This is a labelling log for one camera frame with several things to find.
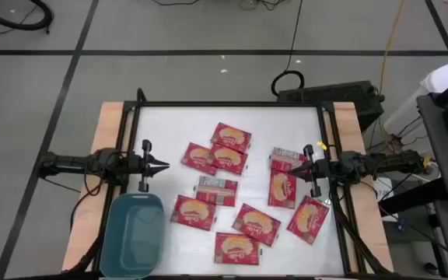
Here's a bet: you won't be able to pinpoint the teal plastic basket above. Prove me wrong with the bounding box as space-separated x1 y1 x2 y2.
99 193 166 279

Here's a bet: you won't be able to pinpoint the black hanging cable with loop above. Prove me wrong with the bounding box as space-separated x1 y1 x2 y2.
270 0 306 99

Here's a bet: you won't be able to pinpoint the yellow extension cable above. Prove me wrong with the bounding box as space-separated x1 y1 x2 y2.
377 0 408 135

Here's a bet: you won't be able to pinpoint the black cable bundle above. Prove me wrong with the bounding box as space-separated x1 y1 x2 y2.
329 182 390 275

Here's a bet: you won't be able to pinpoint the black perforated equipment case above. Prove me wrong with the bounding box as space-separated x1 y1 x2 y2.
277 80 385 132

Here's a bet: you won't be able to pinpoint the thick black hose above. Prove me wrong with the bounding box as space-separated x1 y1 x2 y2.
0 0 54 35

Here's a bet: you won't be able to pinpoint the black side desk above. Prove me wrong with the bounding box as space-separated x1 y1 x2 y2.
416 93 448 207

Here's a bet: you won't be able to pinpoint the tangled black cables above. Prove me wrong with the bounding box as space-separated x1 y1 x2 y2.
239 0 291 12

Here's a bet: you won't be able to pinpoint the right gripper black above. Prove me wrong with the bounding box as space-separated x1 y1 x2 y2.
288 145 340 198

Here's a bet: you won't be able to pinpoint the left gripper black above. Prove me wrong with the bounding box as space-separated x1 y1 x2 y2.
126 138 170 194

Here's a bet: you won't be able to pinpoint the white paper sheet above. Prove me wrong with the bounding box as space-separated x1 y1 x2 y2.
371 177 400 222

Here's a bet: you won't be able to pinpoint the thin black floor cable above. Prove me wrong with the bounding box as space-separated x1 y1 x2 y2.
149 0 202 7

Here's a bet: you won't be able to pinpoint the black desk leg bar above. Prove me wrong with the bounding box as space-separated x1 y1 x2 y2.
379 177 448 215

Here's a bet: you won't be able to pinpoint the white bin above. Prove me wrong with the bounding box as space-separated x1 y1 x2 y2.
383 63 448 156

